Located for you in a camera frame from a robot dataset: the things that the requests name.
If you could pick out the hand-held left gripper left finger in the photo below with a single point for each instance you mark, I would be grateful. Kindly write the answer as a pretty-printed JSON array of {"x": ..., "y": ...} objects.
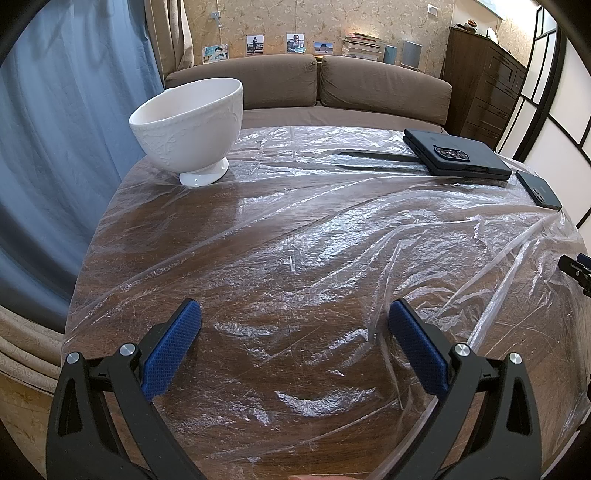
[{"x": 173, "y": 346}]

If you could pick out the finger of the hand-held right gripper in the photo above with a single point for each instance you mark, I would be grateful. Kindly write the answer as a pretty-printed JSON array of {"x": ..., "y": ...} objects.
[{"x": 584, "y": 274}]

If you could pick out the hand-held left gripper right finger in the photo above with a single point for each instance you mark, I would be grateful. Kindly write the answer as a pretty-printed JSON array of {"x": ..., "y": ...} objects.
[{"x": 418, "y": 348}]

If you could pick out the blue smartphone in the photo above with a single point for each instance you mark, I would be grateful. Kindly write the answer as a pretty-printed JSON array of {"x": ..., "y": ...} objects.
[{"x": 538, "y": 189}]

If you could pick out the beige patterned cloth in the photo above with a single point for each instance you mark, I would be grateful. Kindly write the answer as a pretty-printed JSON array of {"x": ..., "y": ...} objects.
[{"x": 27, "y": 350}]

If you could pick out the black cased phone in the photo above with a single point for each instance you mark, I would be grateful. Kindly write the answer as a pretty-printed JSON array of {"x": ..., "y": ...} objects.
[{"x": 480, "y": 159}]

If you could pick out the black framed sliding screen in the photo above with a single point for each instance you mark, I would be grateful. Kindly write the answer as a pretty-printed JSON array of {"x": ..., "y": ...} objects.
[{"x": 554, "y": 92}]

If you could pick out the black stylus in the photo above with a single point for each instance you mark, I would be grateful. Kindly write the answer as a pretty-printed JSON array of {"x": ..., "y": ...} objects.
[{"x": 378, "y": 154}]

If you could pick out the dark wooden cabinet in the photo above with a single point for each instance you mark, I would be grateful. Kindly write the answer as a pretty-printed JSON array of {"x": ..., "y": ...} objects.
[{"x": 485, "y": 87}]

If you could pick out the white footed bowl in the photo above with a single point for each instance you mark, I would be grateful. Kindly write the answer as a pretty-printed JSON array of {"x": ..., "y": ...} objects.
[{"x": 189, "y": 124}]

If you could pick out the blue curtain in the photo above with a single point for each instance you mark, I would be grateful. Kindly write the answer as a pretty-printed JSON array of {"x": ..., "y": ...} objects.
[{"x": 60, "y": 138}]

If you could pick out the brown sofa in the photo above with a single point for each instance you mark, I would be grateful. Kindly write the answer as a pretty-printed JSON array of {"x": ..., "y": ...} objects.
[{"x": 323, "y": 115}]

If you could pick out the white round dish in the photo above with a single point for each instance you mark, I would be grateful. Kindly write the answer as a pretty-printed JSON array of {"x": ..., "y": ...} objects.
[{"x": 491, "y": 34}]

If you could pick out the brown sofa back cushion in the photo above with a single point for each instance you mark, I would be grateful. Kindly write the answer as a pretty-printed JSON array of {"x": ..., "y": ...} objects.
[
  {"x": 383, "y": 90},
  {"x": 268, "y": 81}
]

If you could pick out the small ornament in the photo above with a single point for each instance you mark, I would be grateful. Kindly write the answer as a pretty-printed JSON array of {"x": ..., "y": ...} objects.
[{"x": 471, "y": 25}]

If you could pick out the grey cylinder speaker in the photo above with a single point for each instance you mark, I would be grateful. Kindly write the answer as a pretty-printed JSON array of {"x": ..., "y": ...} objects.
[{"x": 411, "y": 54}]

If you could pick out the light blue cylinder container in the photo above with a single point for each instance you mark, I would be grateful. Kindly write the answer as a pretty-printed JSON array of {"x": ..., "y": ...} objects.
[{"x": 390, "y": 54}]

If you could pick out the tilted photo print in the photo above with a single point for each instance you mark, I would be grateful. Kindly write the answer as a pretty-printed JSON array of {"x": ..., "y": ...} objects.
[{"x": 215, "y": 53}]

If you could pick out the stack of books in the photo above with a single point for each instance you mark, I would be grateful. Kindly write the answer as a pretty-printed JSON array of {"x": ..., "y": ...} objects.
[{"x": 364, "y": 47}]

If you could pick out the beige patterned curtain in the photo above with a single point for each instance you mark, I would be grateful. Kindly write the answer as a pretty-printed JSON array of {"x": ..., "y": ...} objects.
[{"x": 171, "y": 37}]

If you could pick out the standing figure photo print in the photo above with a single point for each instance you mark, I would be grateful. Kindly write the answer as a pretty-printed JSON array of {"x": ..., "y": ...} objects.
[{"x": 255, "y": 44}]

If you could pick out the landscape photo print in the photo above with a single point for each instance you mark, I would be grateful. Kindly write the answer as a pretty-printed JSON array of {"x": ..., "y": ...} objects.
[{"x": 323, "y": 48}]

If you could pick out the portrait photo print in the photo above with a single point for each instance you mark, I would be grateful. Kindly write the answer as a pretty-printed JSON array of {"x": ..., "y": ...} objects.
[{"x": 295, "y": 42}]

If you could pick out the wall hook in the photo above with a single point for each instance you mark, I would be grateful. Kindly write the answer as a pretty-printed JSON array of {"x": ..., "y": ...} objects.
[{"x": 215, "y": 18}]

